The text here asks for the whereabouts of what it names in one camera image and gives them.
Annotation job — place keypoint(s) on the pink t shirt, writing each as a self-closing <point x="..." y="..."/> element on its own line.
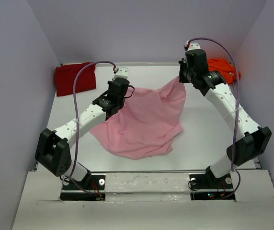
<point x="146" y="125"/>

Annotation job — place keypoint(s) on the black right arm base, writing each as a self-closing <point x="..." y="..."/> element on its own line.
<point x="220" y="189"/>

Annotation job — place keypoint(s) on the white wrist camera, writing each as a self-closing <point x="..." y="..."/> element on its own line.
<point x="120" y="72"/>
<point x="191" y="46"/>

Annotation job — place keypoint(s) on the white back table rail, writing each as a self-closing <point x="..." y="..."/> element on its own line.
<point x="142" y="64"/>

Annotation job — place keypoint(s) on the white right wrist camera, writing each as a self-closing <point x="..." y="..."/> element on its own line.
<point x="191" y="46"/>

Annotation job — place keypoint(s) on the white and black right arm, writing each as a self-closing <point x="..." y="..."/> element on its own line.
<point x="249" y="138"/>

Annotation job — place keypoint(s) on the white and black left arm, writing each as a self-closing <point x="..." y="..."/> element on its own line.
<point x="53" y="148"/>

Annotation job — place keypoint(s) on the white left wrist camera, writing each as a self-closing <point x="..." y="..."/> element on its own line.
<point x="120" y="72"/>

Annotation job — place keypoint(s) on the orange cloth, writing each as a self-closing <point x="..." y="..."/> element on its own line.
<point x="227" y="70"/>

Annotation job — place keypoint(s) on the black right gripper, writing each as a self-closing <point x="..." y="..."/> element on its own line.
<point x="183" y="78"/>

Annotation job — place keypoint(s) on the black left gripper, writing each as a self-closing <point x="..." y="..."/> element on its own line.
<point x="108" y="83"/>

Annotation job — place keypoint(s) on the dark red t shirt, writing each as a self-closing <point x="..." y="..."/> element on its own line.
<point x="65" y="75"/>

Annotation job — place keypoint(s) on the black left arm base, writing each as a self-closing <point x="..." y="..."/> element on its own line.
<point x="95" y="189"/>

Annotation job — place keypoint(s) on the white cardboard front cover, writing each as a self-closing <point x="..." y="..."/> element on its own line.
<point x="40" y="208"/>

